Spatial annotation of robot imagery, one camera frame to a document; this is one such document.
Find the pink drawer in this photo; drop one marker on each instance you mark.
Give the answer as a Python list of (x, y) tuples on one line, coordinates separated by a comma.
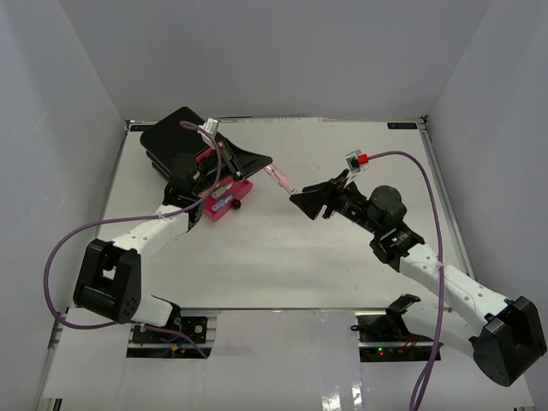
[(239, 190)]

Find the green translucent highlighter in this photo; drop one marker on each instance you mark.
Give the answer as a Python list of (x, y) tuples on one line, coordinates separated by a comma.
[(221, 191)]

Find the black drawer cabinet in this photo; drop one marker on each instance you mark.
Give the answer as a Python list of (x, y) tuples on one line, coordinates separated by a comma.
[(167, 138)]

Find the pink translucent highlighter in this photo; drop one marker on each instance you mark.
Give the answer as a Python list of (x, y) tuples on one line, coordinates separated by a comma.
[(280, 178)]

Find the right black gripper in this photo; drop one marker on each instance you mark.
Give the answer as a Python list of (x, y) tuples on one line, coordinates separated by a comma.
[(312, 203)]

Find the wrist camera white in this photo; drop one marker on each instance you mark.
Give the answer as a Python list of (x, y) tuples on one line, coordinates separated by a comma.
[(357, 162), (208, 131)]

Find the blue translucent highlighter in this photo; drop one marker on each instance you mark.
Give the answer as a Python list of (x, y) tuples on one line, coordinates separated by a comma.
[(217, 206)]

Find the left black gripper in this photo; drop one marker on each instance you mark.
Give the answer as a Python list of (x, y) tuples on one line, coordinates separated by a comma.
[(245, 163)]

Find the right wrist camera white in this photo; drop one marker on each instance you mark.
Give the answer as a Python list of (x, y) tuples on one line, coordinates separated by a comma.
[(357, 162)]

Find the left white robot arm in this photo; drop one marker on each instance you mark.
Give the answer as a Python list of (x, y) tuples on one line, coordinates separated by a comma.
[(110, 279)]

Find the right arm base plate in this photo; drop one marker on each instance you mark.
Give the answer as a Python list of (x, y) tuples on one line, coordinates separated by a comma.
[(388, 326)]

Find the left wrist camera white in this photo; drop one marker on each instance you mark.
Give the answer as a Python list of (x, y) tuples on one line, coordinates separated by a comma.
[(208, 131)]

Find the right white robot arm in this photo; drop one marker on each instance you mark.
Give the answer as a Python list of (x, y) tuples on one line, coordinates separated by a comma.
[(504, 337)]

